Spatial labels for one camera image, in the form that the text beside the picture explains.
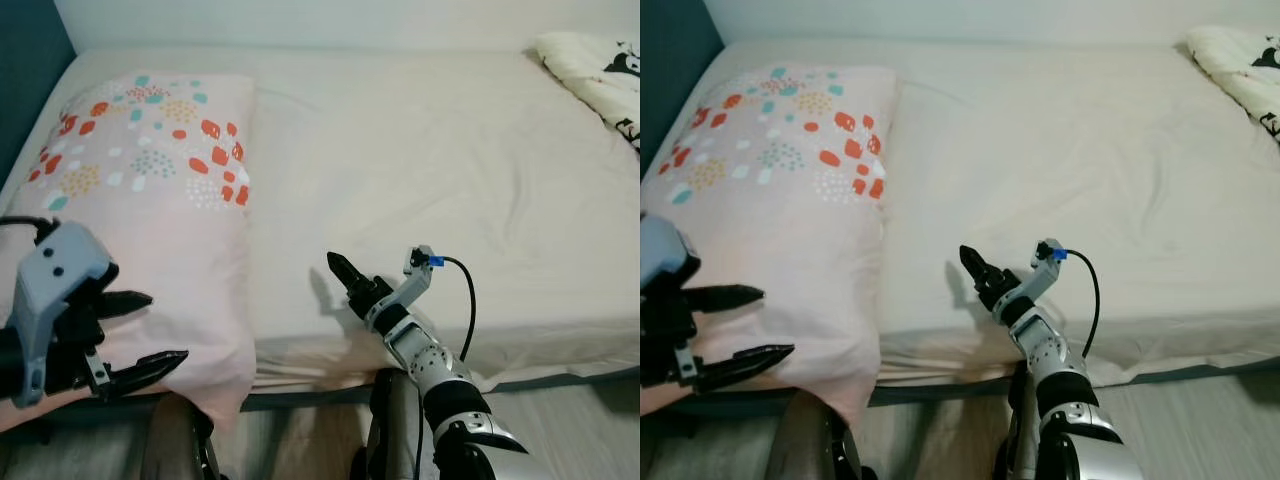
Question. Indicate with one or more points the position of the cream cartoon print duvet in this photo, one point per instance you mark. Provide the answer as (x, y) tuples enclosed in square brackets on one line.
[(1235, 70), (590, 75)]

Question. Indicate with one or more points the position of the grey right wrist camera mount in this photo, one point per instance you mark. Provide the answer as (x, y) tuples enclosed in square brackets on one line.
[(410, 290), (1040, 282)]

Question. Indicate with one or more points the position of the cream sheeted bed mattress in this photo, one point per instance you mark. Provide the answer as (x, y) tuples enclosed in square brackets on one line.
[(420, 180), (1060, 170)]

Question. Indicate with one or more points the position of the pink pillow with coloured dots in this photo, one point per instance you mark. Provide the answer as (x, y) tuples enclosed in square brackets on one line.
[(170, 240), (810, 240)]

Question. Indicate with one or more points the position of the teal upholstered headboard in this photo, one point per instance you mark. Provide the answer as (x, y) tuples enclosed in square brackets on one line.
[(30, 80), (675, 70)]

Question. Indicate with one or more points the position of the grey right robot leg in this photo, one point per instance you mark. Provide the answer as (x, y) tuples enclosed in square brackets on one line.
[(395, 430), (1018, 430)]

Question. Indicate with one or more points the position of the grey left robot leg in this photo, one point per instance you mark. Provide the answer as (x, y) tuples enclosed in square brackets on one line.
[(810, 440), (180, 440)]

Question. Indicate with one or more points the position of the grey robot leg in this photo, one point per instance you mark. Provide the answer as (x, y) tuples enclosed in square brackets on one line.
[(395, 430), (1018, 430), (810, 440), (180, 440)]

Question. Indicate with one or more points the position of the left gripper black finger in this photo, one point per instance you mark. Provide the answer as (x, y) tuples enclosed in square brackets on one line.
[(745, 365), (125, 303), (145, 372), (730, 297)]

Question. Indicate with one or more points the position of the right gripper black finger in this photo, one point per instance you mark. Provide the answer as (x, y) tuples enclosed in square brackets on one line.
[(352, 272), (342, 278), (974, 270), (985, 265)]

